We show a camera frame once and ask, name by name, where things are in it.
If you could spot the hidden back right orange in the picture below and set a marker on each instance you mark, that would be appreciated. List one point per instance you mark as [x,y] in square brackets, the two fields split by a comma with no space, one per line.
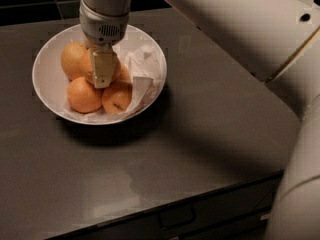
[124,74]

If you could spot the lower drawer with metal handle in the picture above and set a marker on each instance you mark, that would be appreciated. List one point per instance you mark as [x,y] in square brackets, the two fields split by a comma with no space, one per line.
[231,228]

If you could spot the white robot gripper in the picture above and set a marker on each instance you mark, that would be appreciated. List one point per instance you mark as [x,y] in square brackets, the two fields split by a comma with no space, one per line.
[102,28]

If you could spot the dark drawer front with handle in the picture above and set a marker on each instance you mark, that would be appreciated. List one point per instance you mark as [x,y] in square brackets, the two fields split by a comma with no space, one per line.
[168,221]

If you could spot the white paper liner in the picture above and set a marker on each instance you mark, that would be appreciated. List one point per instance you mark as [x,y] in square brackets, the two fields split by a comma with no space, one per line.
[147,70]

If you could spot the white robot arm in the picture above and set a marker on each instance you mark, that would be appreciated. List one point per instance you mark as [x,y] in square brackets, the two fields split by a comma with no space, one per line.
[278,42]

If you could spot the white bowl with oranges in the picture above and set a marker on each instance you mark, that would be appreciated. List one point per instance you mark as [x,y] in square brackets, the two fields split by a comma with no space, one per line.
[49,80]

